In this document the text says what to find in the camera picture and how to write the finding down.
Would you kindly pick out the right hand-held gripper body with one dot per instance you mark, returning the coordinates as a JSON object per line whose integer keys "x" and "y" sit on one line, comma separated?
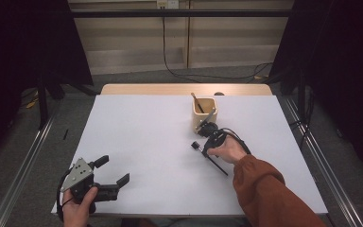
{"x": 212, "y": 132}

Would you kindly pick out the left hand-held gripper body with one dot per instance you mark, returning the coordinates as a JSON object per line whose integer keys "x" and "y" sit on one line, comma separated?
{"x": 83, "y": 184}

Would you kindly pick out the black square-headed brush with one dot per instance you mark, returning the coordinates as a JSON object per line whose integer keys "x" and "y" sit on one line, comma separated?
{"x": 196, "y": 146}

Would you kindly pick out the beige square pen holder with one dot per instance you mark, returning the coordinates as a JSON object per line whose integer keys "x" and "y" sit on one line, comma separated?
{"x": 203, "y": 118}

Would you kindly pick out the brown-tipped black pen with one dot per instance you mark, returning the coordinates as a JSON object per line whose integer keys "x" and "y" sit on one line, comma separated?
{"x": 198, "y": 103}

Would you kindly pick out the person's right hand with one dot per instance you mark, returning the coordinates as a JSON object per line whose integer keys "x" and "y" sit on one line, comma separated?
{"x": 228, "y": 151}

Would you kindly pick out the person's left hand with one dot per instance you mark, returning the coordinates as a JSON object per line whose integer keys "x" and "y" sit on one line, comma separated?
{"x": 77, "y": 213}

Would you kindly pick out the dark round table grommet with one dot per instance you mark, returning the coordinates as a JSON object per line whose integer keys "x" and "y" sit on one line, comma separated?
{"x": 219, "y": 93}

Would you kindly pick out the small black stick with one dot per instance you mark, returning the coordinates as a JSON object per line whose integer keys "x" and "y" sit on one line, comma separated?
{"x": 65, "y": 134}

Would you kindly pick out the white table sheet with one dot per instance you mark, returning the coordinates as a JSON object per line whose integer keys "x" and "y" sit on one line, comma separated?
{"x": 157, "y": 151}

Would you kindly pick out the black metal stand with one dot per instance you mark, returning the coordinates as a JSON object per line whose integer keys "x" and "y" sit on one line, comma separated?
{"x": 42, "y": 101}
{"x": 301, "y": 94}

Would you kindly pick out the black curtain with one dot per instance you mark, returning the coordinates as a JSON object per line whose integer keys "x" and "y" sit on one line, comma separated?
{"x": 343, "y": 78}
{"x": 19, "y": 63}

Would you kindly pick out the aluminium floor rail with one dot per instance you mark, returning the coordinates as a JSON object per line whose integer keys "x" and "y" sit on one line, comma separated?
{"x": 324, "y": 164}
{"x": 22, "y": 170}

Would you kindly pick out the black horizontal frame bar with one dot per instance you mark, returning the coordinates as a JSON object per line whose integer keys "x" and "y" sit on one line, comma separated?
{"x": 182, "y": 13}

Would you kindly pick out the white wall socket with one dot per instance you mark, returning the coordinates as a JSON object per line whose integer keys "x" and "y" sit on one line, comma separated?
{"x": 167, "y": 3}

